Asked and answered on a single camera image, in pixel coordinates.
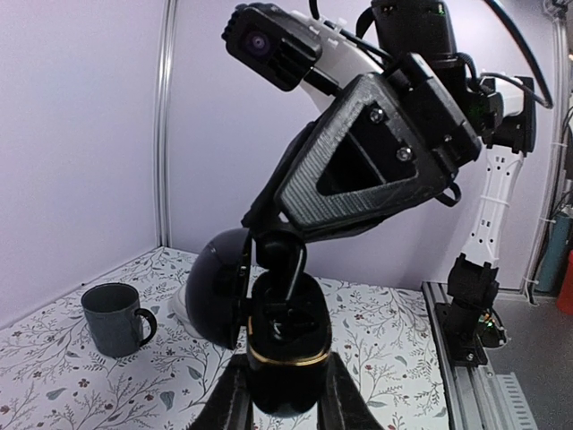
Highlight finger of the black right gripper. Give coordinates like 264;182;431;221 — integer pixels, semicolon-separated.
241;120;389;244

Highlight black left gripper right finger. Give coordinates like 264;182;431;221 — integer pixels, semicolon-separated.
317;352;381;430

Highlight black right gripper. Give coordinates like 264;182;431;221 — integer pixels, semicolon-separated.
277;52;482;233

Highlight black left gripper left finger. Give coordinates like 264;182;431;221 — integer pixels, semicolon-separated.
187;354;253;430

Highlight black earbud charging case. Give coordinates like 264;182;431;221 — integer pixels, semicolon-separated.
185;228;332;417

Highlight black earbud further back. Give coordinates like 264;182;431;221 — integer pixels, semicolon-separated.
256;230;307;302

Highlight black earbud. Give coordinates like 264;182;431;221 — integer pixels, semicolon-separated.
269;308;319;343

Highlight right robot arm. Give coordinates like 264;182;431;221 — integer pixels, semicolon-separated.
227;1;552;310

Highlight dark grey mug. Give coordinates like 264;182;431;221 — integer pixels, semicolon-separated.
81;282;158;358

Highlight floral patterned table mat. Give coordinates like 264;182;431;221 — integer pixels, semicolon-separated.
1;248;449;429

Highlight teal cylinder bottle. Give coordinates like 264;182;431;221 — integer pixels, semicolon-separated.
535;209;572;293

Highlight red shaker bottle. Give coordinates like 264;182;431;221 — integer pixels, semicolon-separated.
556;251;573;315

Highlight front aluminium rail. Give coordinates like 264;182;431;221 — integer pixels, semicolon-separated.
422;282;538;429

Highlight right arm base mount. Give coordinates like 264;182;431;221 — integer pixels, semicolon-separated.
434;254;500;367

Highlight left aluminium frame post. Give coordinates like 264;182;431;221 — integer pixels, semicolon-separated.
153;0;179;246

